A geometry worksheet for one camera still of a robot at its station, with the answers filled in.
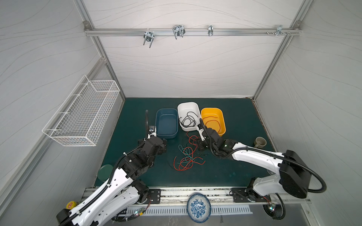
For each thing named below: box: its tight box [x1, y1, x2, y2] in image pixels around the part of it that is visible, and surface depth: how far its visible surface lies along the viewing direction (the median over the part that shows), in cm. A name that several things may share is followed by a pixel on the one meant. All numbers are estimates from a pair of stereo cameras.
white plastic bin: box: [177, 101, 202, 132], surface depth 110 cm
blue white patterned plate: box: [186, 193, 212, 223], surface depth 70 cm
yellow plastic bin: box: [200, 107, 227, 137], surface depth 107 cm
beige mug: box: [254, 136, 267, 149], surface depth 92 cm
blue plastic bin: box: [155, 108, 179, 139], surface depth 106 cm
